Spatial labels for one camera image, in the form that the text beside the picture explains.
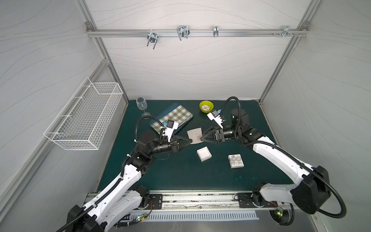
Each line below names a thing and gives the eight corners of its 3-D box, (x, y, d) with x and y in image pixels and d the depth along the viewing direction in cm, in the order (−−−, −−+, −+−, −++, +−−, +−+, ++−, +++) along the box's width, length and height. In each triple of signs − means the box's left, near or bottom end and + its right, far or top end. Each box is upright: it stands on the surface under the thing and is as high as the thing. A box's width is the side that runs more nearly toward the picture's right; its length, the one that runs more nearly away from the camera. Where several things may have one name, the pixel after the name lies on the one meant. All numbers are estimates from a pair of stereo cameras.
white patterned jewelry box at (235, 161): (231, 168, 85) (231, 167, 83) (227, 156, 90) (227, 154, 88) (243, 167, 85) (245, 165, 84) (239, 154, 90) (240, 153, 89)
